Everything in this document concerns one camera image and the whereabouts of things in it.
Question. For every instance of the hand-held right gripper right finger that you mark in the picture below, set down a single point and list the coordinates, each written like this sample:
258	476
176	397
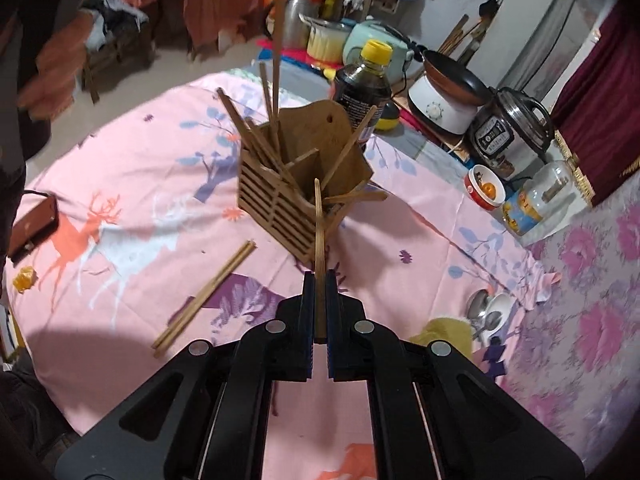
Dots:
331	310

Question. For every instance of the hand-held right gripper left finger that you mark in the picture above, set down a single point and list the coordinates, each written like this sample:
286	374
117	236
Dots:
309	310

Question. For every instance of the brown wooden chopstick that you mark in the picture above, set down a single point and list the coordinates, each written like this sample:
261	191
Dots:
214	294
319	240
200	298

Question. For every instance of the wooden chopstick holder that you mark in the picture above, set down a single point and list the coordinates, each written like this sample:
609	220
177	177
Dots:
272	195

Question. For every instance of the bunch of wooden chopsticks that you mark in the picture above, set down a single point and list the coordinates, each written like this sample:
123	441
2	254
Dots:
279	60

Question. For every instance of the yellow mitten with white cuff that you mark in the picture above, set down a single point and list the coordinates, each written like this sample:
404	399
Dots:
445	332

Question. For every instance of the steel spoon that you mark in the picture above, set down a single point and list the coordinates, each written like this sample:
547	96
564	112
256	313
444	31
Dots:
491	322
477	305

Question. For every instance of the white ceramic spoon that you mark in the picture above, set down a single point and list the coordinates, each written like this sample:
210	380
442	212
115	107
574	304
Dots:
500	307

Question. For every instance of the purple fabric piece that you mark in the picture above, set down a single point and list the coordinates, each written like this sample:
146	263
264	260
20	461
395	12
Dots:
494	357

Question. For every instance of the grey cloth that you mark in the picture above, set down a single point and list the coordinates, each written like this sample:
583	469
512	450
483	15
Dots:
415	145

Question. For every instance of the red and white bowl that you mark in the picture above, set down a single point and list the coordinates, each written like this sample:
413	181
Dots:
477	196

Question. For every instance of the clear yellow-label oil bottle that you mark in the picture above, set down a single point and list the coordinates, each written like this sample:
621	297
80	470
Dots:
525	210

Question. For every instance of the dark soy sauce bottle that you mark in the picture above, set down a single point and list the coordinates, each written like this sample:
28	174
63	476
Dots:
360	90

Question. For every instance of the pink printed tablecloth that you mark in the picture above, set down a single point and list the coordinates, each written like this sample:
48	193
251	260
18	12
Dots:
125	185

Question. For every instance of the white electric cooker base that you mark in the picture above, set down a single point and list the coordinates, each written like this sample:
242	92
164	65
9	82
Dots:
435	105

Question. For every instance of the black steel pressure cooker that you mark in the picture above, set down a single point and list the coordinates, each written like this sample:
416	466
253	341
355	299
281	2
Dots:
500	140

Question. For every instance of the red mat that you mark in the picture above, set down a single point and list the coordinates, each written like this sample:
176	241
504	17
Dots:
295	56

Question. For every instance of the floral plastic-covered mattress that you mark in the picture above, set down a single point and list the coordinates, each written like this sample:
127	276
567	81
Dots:
590	285

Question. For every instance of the black copper frying pan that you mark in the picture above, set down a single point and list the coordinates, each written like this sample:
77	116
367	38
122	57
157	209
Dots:
460	80

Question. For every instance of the yellow pot with lid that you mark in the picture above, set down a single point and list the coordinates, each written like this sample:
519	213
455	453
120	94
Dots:
325	45

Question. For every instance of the mint green rice cooker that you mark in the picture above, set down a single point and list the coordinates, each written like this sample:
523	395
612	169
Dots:
356	40

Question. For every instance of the yellow crumpled wrapper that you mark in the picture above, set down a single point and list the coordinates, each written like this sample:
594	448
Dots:
25	281

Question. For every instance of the brown leather case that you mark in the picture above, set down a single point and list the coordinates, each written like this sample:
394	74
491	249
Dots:
32	227

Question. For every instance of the steel electric kettle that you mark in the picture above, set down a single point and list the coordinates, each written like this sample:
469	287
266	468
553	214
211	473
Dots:
300	20

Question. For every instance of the leaning wooden sticks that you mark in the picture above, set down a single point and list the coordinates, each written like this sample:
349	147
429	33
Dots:
457	37

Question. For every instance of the dark wooden bench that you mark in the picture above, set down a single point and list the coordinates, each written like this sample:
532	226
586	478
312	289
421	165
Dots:
117	50

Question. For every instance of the table with red cloth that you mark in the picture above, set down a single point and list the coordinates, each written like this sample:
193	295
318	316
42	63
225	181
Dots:
215	0

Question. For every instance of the maroon curtain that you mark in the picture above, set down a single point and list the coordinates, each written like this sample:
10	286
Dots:
605	110

